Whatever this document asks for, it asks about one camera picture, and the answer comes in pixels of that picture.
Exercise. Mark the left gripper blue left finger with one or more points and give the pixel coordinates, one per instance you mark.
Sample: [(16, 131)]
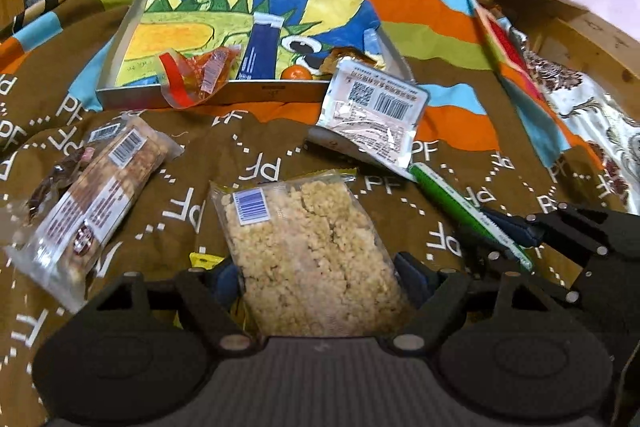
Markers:
[(206, 298)]

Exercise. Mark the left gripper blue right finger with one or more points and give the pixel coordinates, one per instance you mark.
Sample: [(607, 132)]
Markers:
[(437, 300)]

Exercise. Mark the green stick snack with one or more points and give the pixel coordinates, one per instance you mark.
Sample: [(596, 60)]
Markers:
[(456, 207)]

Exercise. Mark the rice crisp cake packet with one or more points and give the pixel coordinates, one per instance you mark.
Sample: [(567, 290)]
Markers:
[(310, 261)]

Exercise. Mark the peanut nut bar packet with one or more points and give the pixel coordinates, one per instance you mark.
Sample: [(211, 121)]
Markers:
[(60, 252)]

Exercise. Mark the white barcode green snack pouch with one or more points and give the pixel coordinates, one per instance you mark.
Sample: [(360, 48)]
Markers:
[(377, 113)]

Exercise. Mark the dark date snack packet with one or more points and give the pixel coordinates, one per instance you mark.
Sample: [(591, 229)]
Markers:
[(66, 171)]

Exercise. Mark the red orange clear snack packet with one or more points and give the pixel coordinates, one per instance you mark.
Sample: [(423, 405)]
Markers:
[(189, 81)]

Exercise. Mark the small orange ball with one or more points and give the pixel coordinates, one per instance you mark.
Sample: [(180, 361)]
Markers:
[(296, 73)]

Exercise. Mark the blue stick packet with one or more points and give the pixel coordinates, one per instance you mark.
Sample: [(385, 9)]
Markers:
[(260, 57)]

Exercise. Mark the golden foil snack packet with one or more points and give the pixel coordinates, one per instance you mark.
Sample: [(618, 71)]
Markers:
[(329, 64)]

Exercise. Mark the yellow seaweed cracker packet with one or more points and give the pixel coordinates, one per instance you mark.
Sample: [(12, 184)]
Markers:
[(205, 261)]

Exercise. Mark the floral white fabric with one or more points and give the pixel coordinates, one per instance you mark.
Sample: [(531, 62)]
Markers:
[(591, 113)]

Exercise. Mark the brown patterned striped quilt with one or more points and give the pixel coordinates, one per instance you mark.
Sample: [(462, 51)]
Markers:
[(124, 359)]

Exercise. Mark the colourful dragon tray box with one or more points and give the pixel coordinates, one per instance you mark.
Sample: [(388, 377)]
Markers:
[(311, 29)]

